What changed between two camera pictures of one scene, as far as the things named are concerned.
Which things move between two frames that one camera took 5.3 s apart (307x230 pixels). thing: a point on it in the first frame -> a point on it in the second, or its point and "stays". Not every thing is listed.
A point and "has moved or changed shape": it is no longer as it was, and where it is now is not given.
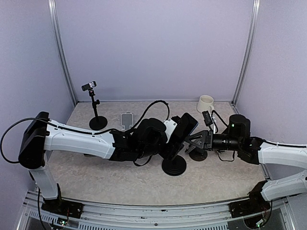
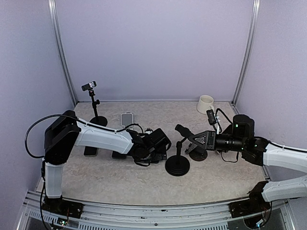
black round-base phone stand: x=97 y=122 stays
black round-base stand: x=175 y=167 has moved or changed shape
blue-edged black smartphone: x=186 y=125 -> x=155 y=157
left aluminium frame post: x=53 y=13 stays
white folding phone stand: x=126 y=120 stays
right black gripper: x=206 y=141 stays
